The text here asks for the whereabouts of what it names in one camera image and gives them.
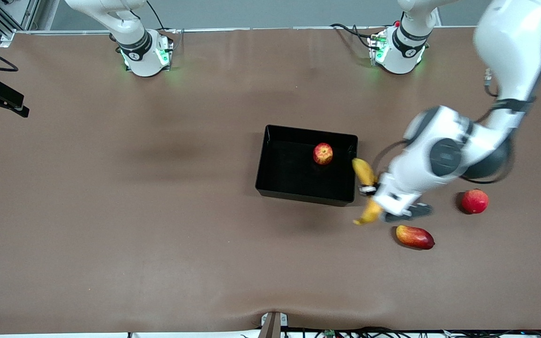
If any yellow banana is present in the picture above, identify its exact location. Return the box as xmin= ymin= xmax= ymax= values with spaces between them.
xmin=351 ymin=158 xmax=384 ymax=226

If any red yellow apple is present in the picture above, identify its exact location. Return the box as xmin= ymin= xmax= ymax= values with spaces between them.
xmin=313 ymin=143 xmax=334 ymax=166

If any black plastic box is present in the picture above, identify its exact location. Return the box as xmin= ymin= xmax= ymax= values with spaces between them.
xmin=255 ymin=124 xmax=358 ymax=207

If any red yellow mango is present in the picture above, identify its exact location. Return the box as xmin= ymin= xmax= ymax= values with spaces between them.
xmin=396 ymin=225 xmax=435 ymax=250

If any metal table clamp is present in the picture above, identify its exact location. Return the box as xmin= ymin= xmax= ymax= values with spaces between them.
xmin=261 ymin=312 xmax=289 ymax=328

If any brown table mat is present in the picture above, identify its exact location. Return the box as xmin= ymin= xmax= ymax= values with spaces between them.
xmin=0 ymin=27 xmax=541 ymax=335

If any aluminium frame post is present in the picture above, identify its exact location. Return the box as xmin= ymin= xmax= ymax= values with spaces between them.
xmin=0 ymin=0 xmax=42 ymax=43

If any black base cable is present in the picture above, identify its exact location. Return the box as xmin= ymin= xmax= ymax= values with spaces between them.
xmin=331 ymin=23 xmax=377 ymax=48

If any brown strap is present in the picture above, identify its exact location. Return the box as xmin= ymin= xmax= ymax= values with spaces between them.
xmin=258 ymin=312 xmax=282 ymax=338

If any white table edge rail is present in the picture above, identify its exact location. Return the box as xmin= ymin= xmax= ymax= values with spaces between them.
xmin=0 ymin=26 xmax=487 ymax=36

